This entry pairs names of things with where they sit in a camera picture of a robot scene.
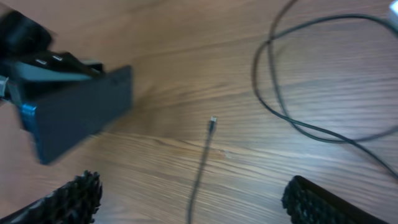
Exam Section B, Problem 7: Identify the black USB charging cable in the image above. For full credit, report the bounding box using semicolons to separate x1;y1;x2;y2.
185;0;398;224

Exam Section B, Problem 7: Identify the black ridged right gripper left finger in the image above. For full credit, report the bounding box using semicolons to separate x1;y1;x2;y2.
1;170;103;224

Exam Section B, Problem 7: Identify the black ridged right gripper right finger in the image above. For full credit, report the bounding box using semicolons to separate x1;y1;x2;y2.
282;175;387;224

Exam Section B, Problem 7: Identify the white charger plug adapter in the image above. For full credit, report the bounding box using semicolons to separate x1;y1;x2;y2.
389;0;398;27

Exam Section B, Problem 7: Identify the Samsung Galaxy smartphone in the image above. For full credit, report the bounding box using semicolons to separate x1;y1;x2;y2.
19;65;133;165

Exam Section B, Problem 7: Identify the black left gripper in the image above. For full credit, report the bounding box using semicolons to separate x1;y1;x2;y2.
0;11;105;103

